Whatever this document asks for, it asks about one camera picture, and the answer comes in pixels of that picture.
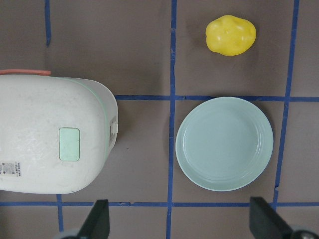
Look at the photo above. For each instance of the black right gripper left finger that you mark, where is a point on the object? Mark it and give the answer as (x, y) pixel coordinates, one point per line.
(97, 224)

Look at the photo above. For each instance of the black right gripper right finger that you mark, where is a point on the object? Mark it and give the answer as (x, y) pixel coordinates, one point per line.
(265, 223)

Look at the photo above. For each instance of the white rice cooker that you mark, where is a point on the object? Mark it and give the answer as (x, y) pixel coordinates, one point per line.
(56, 133)

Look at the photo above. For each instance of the light green plate near cooker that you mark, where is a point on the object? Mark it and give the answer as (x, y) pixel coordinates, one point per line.
(224, 144)

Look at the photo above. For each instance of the yellow toy potato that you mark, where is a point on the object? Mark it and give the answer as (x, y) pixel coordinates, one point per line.
(230, 35)

